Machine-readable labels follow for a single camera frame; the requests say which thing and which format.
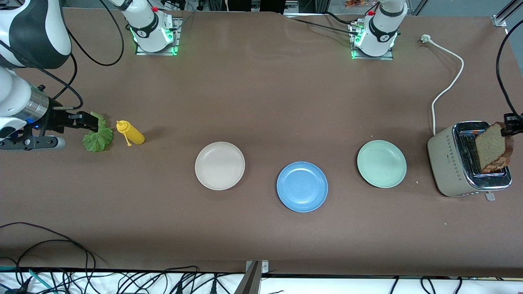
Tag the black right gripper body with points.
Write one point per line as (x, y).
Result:
(56, 119)

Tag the green lettuce leaf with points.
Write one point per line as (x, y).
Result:
(98, 141)

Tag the brown bread slice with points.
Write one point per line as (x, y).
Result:
(492, 147)
(500, 168)

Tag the yellow mustard squeeze bottle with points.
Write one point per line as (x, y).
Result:
(132, 132)

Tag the green round plate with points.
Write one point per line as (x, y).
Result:
(381, 163)

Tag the beige round plate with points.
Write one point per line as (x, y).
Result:
(220, 165)

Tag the blue round plate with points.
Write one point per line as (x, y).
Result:
(302, 186)

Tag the beige chrome toaster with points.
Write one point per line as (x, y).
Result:
(447, 163)

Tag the slanted aluminium strut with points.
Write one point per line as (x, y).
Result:
(419, 7)

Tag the brown table cover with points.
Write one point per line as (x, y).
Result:
(261, 102)

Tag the black power plug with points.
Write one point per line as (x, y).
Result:
(213, 286)
(178, 288)

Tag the orange package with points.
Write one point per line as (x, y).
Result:
(355, 3)

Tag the aluminium frame profile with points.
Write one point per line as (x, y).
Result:
(500, 18)

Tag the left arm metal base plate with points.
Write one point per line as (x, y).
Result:
(386, 57)

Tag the aluminium post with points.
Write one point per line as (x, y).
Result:
(250, 281)

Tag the small metal bracket plate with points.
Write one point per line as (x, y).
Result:
(264, 267)

